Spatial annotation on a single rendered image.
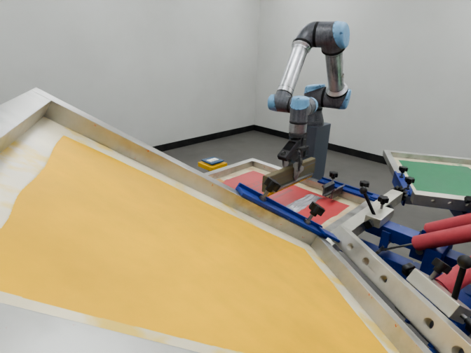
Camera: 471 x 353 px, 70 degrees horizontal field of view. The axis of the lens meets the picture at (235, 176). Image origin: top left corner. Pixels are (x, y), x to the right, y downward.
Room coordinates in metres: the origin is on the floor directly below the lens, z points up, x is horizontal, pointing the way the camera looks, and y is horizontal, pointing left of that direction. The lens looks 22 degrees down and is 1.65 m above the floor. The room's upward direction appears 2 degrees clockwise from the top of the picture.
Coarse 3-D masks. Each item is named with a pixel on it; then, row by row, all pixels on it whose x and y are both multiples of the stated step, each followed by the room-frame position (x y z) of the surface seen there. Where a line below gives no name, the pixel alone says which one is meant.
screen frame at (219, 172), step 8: (248, 160) 1.90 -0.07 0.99; (256, 160) 1.90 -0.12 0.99; (224, 168) 1.76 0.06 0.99; (232, 168) 1.78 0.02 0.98; (240, 168) 1.83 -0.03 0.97; (264, 168) 1.84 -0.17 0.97; (272, 168) 1.80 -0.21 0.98; (280, 168) 1.78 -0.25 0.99; (216, 176) 1.69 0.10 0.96; (304, 184) 1.64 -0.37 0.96; (312, 184) 1.61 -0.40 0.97; (320, 184) 1.58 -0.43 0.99; (344, 192) 1.48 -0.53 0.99; (352, 200) 1.45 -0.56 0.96; (360, 200) 1.43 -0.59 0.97; (360, 208) 1.31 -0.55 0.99; (344, 216) 1.23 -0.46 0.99; (336, 224) 1.17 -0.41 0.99
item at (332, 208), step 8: (240, 176) 1.72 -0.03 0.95; (248, 176) 1.73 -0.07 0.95; (256, 176) 1.73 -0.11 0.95; (296, 192) 1.54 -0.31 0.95; (304, 192) 1.54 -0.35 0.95; (312, 192) 1.55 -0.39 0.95; (280, 200) 1.44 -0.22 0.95; (288, 200) 1.44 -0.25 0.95; (320, 200) 1.45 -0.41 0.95; (328, 200) 1.45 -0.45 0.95; (328, 208) 1.37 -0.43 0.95; (336, 208) 1.38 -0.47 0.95; (344, 208) 1.38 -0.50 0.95; (320, 216) 1.29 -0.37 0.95; (328, 216) 1.29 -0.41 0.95
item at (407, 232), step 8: (384, 224) 1.09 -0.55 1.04; (392, 224) 1.09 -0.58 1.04; (368, 232) 1.11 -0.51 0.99; (376, 232) 1.09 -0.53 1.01; (392, 232) 1.05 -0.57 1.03; (400, 232) 1.04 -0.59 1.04; (408, 232) 1.04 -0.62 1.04; (416, 232) 1.04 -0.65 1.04; (392, 240) 1.05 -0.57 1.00; (400, 240) 1.03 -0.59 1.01; (408, 240) 1.01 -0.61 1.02; (408, 248) 1.01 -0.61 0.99
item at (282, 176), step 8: (304, 160) 1.48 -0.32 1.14; (312, 160) 1.50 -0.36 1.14; (288, 168) 1.38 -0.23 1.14; (304, 168) 1.46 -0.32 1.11; (312, 168) 1.51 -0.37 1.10; (264, 176) 1.28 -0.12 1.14; (272, 176) 1.29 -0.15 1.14; (280, 176) 1.33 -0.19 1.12; (288, 176) 1.37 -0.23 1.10; (264, 184) 1.28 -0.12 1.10; (264, 192) 1.28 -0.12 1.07
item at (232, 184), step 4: (228, 180) 1.67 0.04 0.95; (228, 184) 1.61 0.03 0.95; (232, 184) 1.61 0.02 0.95; (236, 184) 1.62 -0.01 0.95; (276, 200) 1.44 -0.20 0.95; (284, 204) 1.40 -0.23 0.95; (300, 212) 1.32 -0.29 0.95; (304, 212) 1.33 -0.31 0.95; (316, 216) 1.29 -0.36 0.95; (312, 220) 1.26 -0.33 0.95; (316, 220) 1.26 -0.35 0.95; (320, 220) 1.26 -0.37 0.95; (324, 220) 1.26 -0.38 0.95; (320, 224) 1.22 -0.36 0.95
